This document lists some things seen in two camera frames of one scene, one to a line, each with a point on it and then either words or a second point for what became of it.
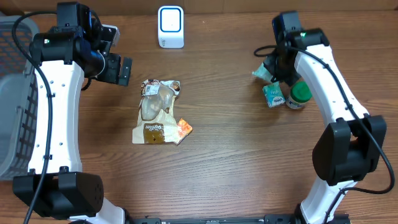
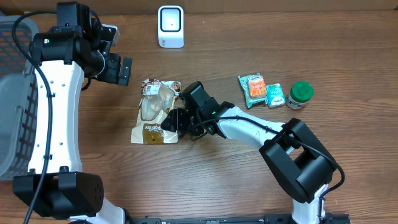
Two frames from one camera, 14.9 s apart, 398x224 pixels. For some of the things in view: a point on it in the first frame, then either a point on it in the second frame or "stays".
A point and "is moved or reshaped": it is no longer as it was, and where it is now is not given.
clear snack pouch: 157,123 stays
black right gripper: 270,64 → 178,116
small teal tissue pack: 273,94 stays
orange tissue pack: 184,129 is moved or reshaped
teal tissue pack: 263,72 → 244,83
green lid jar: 300,94 stays
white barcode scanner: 171,26 stays
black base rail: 282,219 stays
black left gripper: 125,71 stays
